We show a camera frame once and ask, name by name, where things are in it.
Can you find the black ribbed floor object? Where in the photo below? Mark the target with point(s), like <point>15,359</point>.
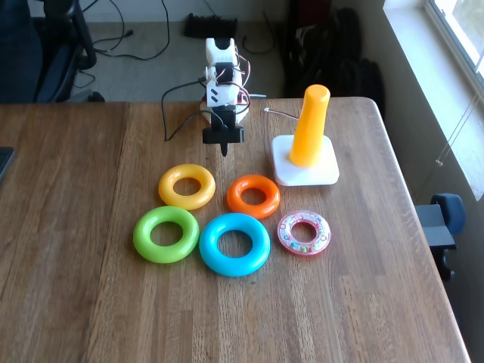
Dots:
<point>210,27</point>

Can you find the yellow cone stacker white base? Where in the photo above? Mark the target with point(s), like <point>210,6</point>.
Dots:
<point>310,132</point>

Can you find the black backpack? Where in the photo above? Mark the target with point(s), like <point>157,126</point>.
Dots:
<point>332,56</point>

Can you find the dark office chair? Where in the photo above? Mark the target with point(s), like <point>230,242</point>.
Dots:
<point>56,68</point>

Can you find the dark flat device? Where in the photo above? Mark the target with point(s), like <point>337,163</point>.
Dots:
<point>5,160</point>

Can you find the blue armrest chair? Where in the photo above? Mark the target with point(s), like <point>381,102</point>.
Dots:
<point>448,215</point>

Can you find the black oval camera box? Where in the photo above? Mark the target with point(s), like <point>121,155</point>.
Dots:
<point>230,135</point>

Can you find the window frame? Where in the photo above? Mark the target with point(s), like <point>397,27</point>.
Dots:
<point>461,34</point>

